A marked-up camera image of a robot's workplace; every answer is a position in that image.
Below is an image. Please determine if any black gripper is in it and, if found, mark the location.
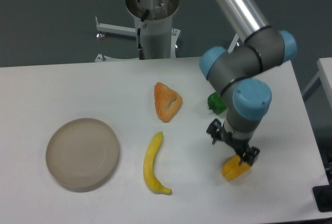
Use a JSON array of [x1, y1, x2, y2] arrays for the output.
[[206, 119, 260, 166]]

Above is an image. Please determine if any green bell pepper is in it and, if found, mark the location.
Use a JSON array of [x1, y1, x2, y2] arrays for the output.
[[207, 92, 227, 115]]

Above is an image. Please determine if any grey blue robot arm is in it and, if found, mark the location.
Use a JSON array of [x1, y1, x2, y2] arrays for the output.
[[126, 0, 297, 165]]

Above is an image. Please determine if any yellow bell pepper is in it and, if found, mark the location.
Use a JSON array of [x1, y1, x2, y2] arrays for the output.
[[221, 155, 252, 181]]

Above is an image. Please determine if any orange bread piece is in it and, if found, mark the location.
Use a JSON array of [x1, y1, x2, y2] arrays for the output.
[[154, 82, 183, 123]]

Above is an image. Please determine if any yellow banana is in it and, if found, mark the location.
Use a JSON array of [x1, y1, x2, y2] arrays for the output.
[[143, 131, 172, 195]]

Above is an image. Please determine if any black device at edge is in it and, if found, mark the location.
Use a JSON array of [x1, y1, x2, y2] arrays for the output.
[[312, 185, 331, 213]]

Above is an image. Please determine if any white side table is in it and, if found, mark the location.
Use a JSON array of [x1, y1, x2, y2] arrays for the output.
[[301, 57, 332, 106]]

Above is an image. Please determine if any beige round plate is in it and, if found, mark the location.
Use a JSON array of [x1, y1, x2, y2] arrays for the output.
[[45, 118, 120, 192]]

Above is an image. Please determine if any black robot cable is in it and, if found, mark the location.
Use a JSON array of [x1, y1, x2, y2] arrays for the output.
[[136, 8, 150, 60]]

